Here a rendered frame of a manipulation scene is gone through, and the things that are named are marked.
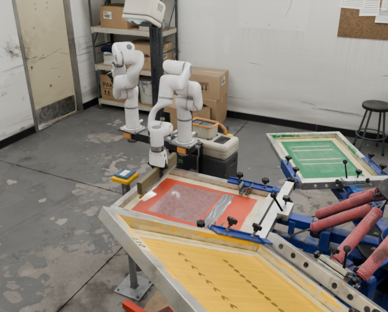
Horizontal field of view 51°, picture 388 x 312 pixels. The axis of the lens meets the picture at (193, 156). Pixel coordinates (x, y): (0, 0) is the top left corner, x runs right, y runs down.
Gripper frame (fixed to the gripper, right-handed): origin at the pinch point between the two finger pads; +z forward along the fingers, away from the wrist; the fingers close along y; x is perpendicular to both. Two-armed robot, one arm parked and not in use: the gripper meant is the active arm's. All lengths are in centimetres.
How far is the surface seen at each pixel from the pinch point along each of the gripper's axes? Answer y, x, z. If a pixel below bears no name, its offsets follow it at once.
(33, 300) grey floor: 90, 32, 110
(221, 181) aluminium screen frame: -29.6, -25.1, 11.4
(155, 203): -2.7, 9.2, 14.6
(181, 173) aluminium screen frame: -1.9, -25.1, 12.3
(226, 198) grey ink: -37.5, -12.7, 14.2
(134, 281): 30, -9, 103
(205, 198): -26.5, -8.2, 14.7
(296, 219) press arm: -81, 3, 6
